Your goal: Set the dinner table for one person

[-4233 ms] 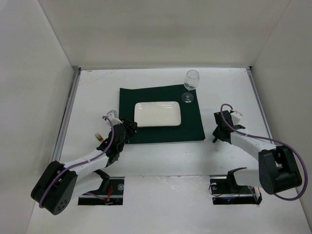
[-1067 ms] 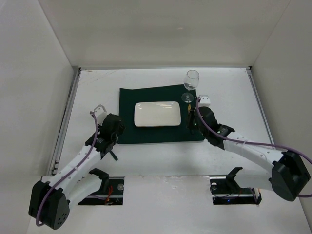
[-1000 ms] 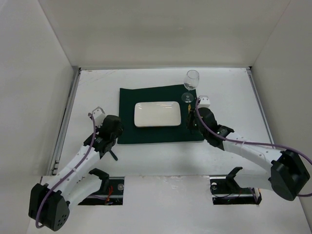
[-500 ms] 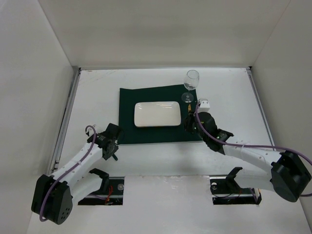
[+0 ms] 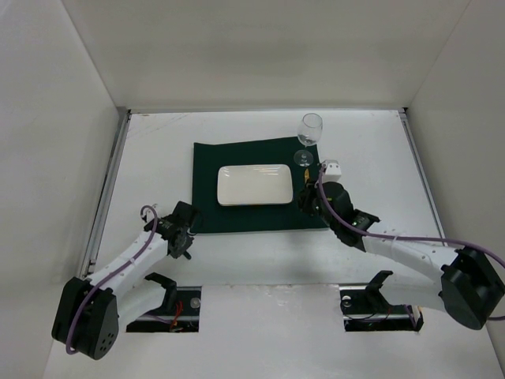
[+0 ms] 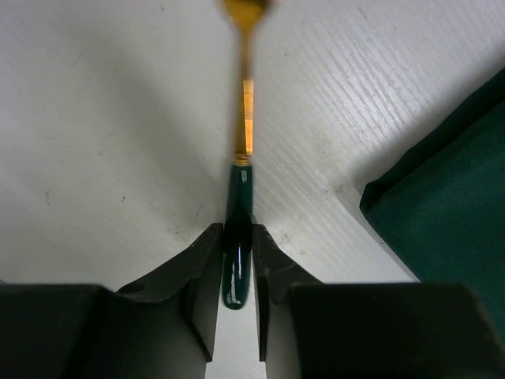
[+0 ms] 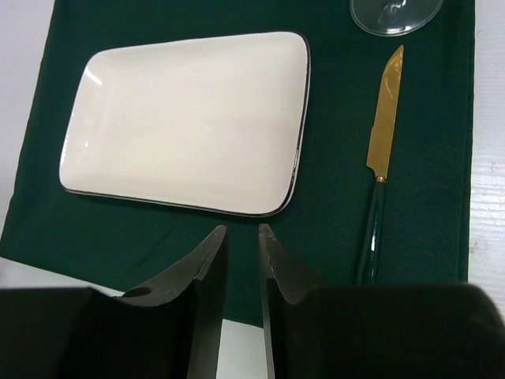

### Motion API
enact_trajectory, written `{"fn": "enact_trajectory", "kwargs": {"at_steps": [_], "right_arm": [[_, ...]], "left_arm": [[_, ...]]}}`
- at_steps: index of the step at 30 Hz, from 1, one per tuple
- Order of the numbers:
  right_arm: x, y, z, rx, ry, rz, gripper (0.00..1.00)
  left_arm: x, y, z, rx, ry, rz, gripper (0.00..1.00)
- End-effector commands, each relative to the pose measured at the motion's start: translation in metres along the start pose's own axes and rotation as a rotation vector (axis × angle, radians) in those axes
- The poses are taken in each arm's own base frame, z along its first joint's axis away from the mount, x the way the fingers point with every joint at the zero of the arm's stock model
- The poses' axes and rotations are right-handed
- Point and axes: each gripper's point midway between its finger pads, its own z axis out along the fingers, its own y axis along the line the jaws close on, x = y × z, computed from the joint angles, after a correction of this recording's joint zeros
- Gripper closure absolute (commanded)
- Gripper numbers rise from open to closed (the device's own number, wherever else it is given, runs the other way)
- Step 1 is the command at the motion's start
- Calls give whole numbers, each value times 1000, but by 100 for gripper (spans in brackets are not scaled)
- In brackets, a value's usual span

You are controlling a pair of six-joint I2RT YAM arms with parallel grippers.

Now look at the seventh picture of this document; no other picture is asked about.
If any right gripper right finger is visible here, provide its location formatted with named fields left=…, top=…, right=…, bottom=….
left=259, top=224, right=504, bottom=378

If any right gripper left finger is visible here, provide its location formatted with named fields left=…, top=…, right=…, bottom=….
left=1, top=226, right=228, bottom=378

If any dark green cloth napkin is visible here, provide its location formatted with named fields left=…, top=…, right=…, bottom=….
left=1, top=1, right=475, bottom=325

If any gold knife green handle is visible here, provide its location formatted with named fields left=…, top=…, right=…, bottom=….
left=355, top=45, right=404, bottom=284

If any white rectangular ceramic plate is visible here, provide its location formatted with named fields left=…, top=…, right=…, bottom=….
left=58, top=31, right=311, bottom=217

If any clear wine glass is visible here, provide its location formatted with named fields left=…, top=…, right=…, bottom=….
left=349, top=0, right=444, bottom=37

